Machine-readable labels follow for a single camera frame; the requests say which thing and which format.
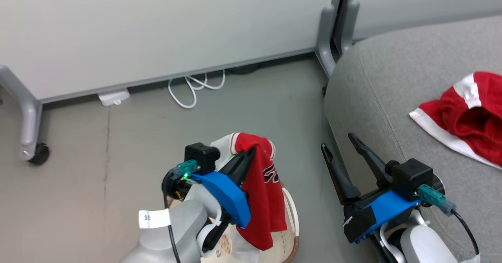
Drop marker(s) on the teal left camera connector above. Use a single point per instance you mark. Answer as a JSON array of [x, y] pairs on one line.
[[187, 168]]

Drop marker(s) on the large white partition panel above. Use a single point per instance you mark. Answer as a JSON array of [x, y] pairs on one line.
[[157, 28]]

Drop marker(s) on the cream perforated laundry basket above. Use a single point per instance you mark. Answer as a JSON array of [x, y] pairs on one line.
[[288, 231]]

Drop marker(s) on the red shorts white trim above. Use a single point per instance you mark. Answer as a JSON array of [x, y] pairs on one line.
[[470, 118]]

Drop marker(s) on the grey fabric sofa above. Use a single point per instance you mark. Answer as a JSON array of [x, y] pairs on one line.
[[392, 98]]

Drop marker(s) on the grey curved partition leg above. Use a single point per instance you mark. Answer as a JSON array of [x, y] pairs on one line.
[[27, 114]]

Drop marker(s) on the black caster wheel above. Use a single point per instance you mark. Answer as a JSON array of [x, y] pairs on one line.
[[40, 154]]

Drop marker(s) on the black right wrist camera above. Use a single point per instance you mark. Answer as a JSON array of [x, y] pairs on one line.
[[411, 176]]

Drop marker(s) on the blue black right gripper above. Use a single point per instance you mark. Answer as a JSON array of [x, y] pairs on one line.
[[376, 212]]

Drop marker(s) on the white power adapter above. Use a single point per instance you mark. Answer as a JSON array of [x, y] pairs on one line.
[[113, 97]]

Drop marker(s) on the teal camera connector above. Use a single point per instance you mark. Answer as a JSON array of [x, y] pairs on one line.
[[433, 198], [187, 168]]

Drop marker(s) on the small white partition panel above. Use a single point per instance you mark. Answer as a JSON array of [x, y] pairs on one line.
[[431, 0]]

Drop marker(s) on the teal right camera connector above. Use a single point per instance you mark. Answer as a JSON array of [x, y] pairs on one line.
[[433, 198]]

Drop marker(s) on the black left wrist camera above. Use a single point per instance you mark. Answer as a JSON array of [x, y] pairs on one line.
[[202, 156]]

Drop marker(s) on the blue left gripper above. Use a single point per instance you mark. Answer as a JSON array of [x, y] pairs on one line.
[[227, 194]]

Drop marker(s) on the white paper label tag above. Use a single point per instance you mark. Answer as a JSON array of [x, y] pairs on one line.
[[154, 218]]

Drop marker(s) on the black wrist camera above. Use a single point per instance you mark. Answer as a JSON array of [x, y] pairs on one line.
[[411, 176], [202, 156]]

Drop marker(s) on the grey upright partition leg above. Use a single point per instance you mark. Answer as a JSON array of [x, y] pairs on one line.
[[349, 26], [324, 39]]

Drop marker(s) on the red basketball jersey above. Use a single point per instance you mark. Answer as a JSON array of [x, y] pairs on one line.
[[262, 192]]

